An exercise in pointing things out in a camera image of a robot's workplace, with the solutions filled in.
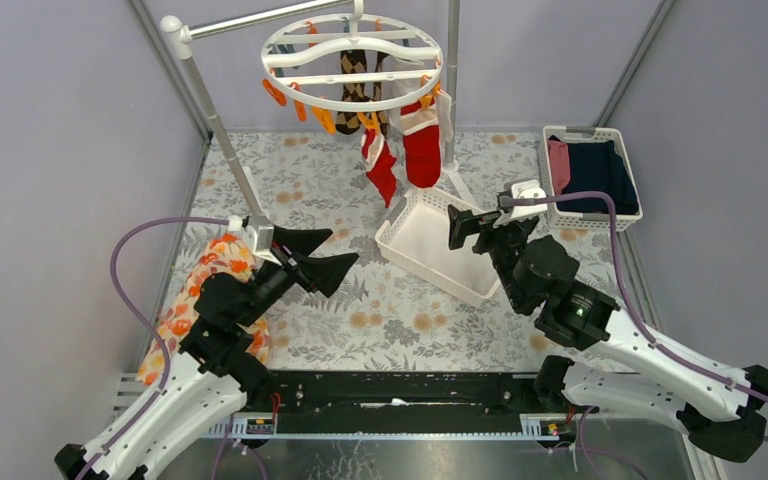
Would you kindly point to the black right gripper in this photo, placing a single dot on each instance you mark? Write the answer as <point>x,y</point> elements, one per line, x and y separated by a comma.
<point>462,223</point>

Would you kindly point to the floral orange cloth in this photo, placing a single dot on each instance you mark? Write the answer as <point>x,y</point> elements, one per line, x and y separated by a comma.
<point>225,254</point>

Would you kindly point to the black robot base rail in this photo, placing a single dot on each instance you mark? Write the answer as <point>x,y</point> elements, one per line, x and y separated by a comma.
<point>335,404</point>

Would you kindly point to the white rack right foot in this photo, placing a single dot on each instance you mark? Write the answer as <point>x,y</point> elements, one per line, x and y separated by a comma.
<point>453,175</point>

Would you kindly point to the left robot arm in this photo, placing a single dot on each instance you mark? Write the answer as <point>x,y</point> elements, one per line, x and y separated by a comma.
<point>211,356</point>

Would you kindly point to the orange clip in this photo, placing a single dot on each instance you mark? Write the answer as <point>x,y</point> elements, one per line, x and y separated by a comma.
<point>325,118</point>
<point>427,100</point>
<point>369,121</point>

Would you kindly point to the pink garment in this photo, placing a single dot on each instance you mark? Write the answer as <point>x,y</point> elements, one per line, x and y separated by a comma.
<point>559,163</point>

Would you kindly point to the white round clip hanger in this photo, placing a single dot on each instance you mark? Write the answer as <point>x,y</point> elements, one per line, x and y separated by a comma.
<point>301,62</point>

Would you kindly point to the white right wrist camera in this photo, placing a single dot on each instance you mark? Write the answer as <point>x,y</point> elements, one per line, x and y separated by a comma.
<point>520,200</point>

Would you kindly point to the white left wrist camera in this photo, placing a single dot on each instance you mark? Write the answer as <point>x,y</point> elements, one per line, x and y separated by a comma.
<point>257,233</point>

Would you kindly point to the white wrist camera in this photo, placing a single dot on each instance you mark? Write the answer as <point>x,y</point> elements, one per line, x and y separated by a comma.
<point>520,200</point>
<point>257,233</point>

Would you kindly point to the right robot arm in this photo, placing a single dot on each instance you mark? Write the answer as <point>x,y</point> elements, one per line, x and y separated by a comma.
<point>714,405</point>

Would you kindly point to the grey horizontal rack bar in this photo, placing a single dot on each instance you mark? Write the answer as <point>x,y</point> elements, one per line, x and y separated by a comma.
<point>239,22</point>

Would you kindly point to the floral grey tablecloth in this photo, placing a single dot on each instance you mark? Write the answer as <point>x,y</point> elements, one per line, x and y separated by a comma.
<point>382,317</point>

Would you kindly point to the white perforated sock basket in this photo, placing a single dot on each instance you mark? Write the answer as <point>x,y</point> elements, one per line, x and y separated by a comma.
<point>415,238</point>

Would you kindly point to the navy garment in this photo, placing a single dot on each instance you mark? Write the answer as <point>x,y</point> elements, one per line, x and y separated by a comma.
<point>598,167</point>

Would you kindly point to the red snowflake sock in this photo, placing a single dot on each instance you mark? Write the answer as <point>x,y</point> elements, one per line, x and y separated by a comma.
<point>419,125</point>

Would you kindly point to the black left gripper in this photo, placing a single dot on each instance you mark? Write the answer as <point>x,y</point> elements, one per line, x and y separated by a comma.
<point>293,263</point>

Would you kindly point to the grey left rack pole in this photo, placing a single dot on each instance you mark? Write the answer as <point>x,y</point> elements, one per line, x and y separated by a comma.
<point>173,29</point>

